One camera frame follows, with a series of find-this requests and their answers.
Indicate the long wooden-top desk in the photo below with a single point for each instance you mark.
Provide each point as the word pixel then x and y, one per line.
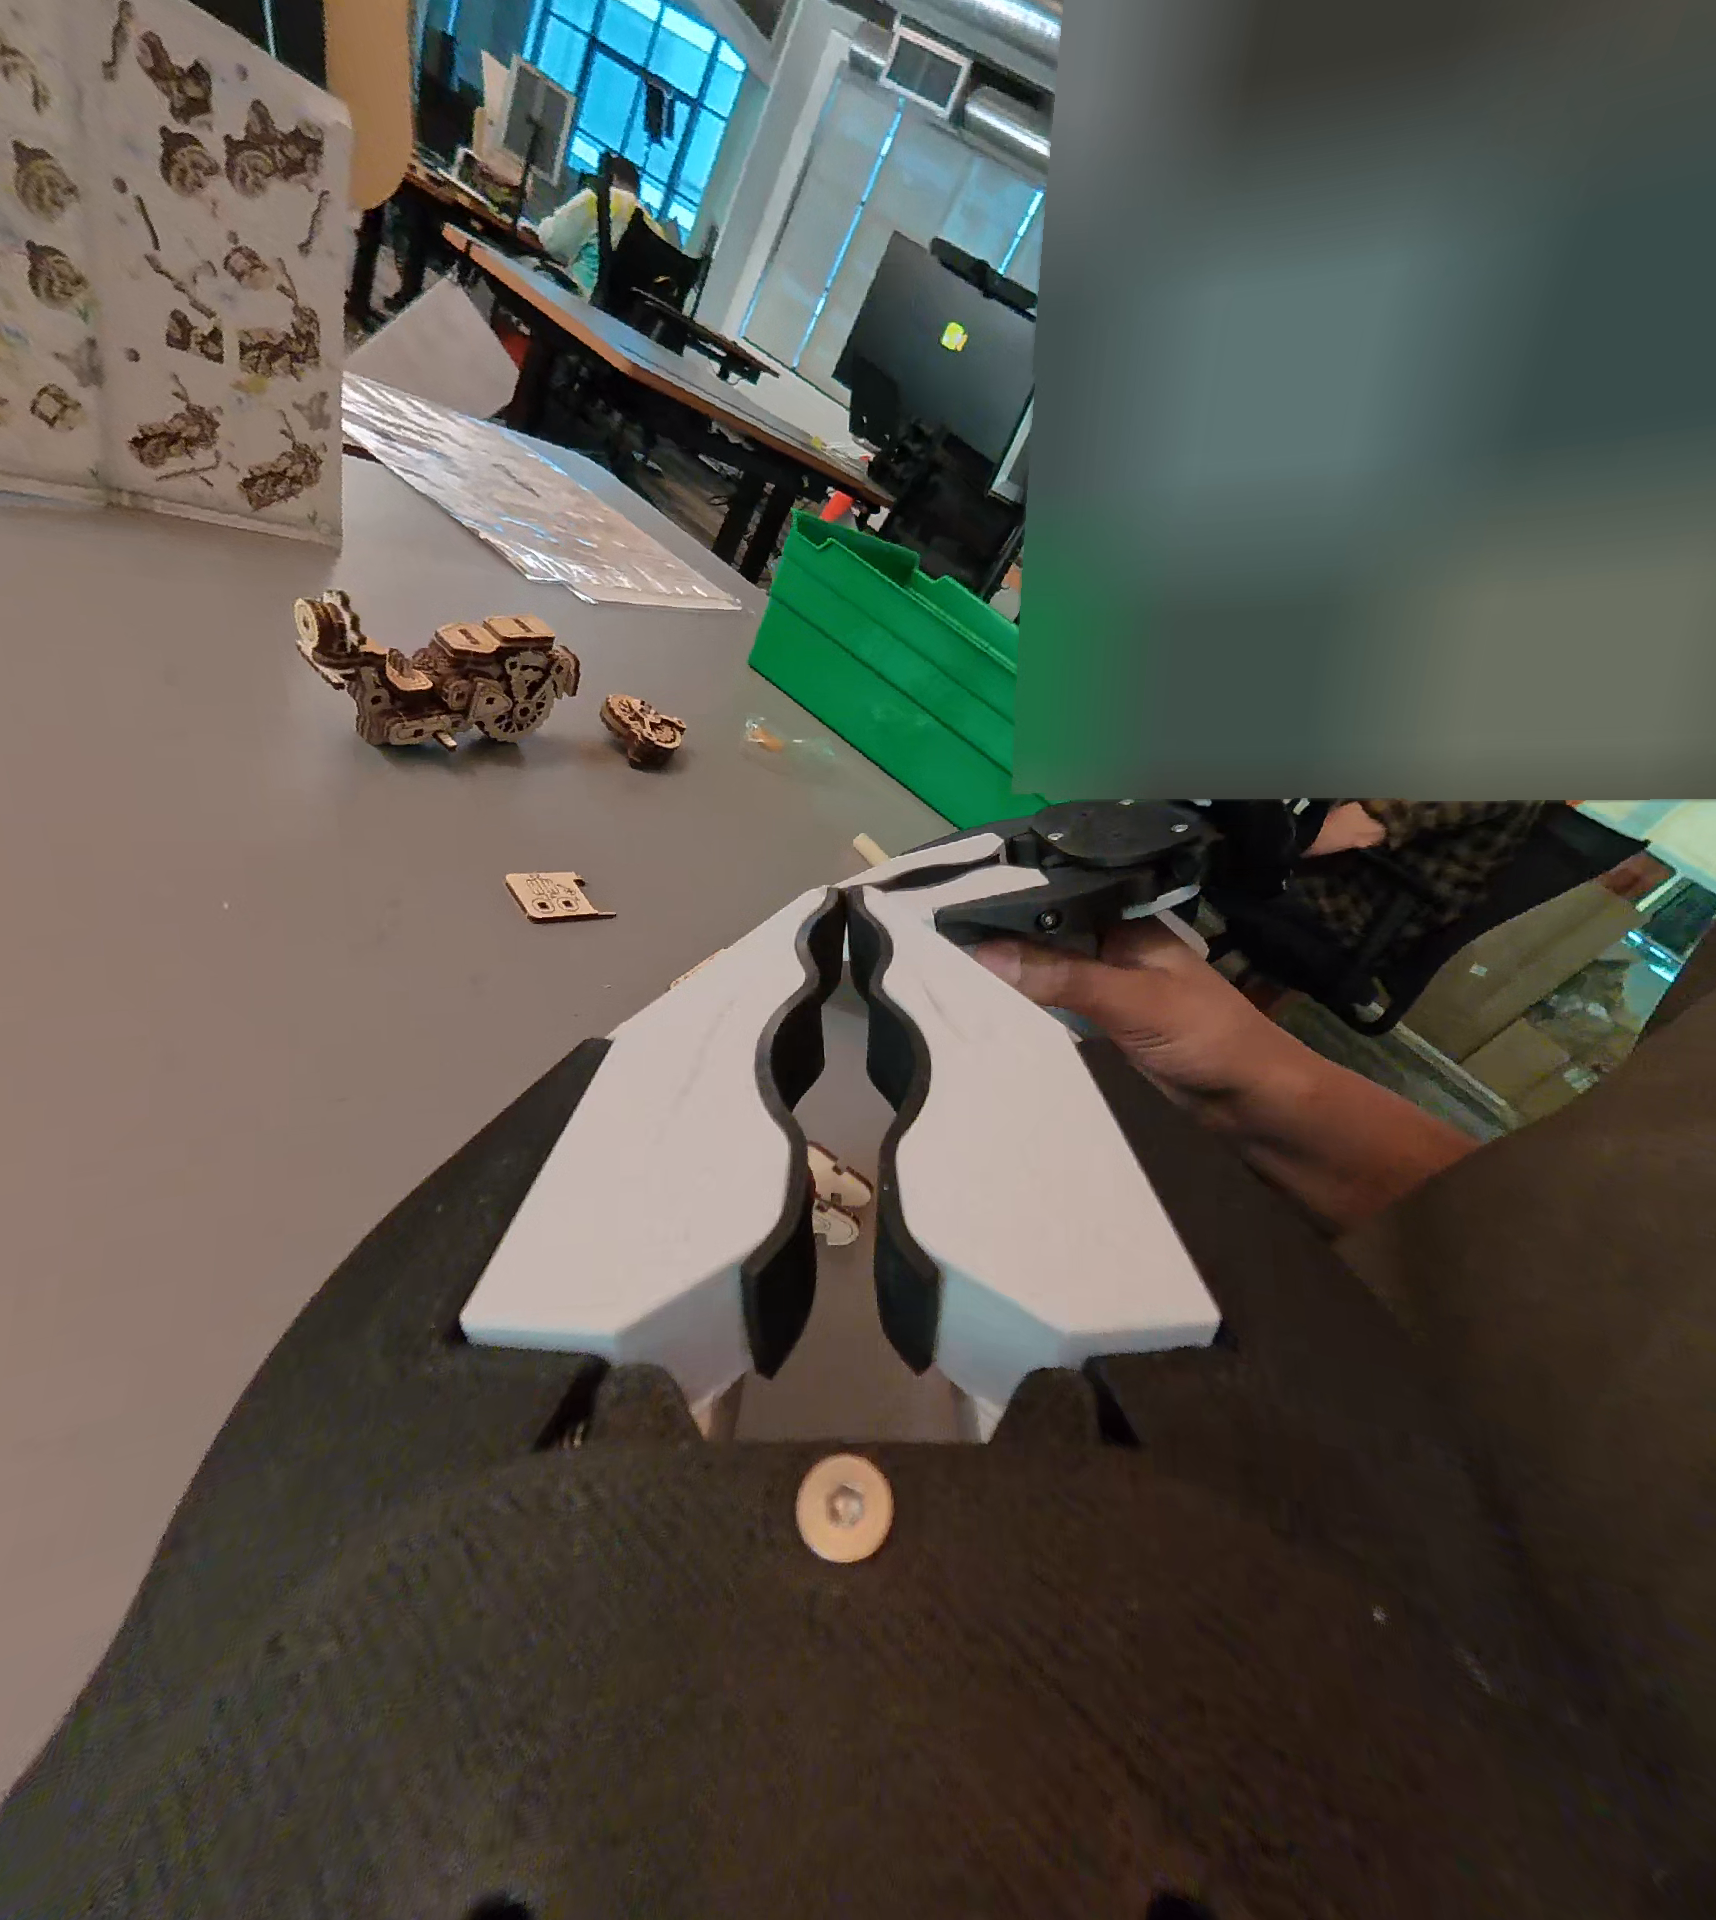
pixel 649 361

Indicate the wooden motorcycle model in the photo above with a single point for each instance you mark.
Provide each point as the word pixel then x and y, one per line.
pixel 453 682

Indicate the small wooden wheel piece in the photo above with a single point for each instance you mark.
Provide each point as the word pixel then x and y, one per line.
pixel 839 1192

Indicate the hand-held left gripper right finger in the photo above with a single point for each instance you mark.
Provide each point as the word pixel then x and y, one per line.
pixel 1038 1185

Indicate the small wooden parts card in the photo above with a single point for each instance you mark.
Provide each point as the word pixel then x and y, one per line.
pixel 558 896

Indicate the grey desk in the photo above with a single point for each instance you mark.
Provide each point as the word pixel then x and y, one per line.
pixel 199 1080

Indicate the person's right hand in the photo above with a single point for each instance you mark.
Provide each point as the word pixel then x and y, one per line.
pixel 1172 1021

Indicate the small wooden model assembly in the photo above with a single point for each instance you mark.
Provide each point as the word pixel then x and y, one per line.
pixel 644 731

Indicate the green plastic bin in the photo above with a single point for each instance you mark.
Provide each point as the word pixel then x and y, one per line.
pixel 872 660

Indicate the person's right forearm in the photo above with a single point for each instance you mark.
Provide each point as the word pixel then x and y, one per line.
pixel 1338 1141

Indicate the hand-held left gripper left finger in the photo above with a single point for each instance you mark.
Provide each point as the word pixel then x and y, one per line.
pixel 649 1170

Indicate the printed instruction sheet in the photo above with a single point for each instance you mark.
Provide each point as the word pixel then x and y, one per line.
pixel 122 255

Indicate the small clear plastic wrapper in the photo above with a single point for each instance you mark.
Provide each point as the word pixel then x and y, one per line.
pixel 782 738

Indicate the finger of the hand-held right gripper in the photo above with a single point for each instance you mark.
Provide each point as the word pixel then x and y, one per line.
pixel 957 859

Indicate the clear plastic bag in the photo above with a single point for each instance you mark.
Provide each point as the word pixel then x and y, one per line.
pixel 542 495

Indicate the black computer monitor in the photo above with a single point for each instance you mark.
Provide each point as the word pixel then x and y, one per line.
pixel 933 353

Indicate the person's brown clothing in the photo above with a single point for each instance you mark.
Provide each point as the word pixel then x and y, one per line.
pixel 1622 1350

